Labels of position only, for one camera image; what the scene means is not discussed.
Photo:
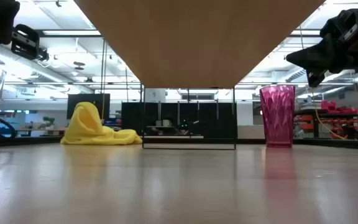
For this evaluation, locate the dark red round plate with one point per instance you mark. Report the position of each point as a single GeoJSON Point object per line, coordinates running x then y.
{"type": "Point", "coordinates": [277, 115]}

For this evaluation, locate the rack with red bins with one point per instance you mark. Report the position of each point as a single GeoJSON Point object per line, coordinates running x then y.
{"type": "Point", "coordinates": [337, 119]}

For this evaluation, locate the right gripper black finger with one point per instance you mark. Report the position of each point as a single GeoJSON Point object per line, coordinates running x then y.
{"type": "Point", "coordinates": [315, 77]}
{"type": "Point", "coordinates": [314, 56]}

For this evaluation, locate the black partition wall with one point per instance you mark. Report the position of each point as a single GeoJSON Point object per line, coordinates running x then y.
{"type": "Point", "coordinates": [210, 121]}

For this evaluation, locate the yellow cloth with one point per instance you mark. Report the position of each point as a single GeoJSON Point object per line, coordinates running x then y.
{"type": "Point", "coordinates": [85, 127]}

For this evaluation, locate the black aluminium table frame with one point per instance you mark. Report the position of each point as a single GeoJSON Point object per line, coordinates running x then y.
{"type": "Point", "coordinates": [322, 143]}

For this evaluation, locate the black monitor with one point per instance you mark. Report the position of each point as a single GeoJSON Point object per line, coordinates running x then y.
{"type": "Point", "coordinates": [73, 105]}

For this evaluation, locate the black ceiling fixture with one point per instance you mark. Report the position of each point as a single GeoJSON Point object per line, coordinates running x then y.
{"type": "Point", "coordinates": [43, 55]}

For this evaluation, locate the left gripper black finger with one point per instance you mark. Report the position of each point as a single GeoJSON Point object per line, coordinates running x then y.
{"type": "Point", "coordinates": [26, 40]}

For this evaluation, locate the wooden shelf with metal legs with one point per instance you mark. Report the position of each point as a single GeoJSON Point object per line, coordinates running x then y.
{"type": "Point", "coordinates": [197, 46]}

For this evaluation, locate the potted plant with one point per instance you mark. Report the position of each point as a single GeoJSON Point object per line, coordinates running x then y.
{"type": "Point", "coordinates": [48, 122]}

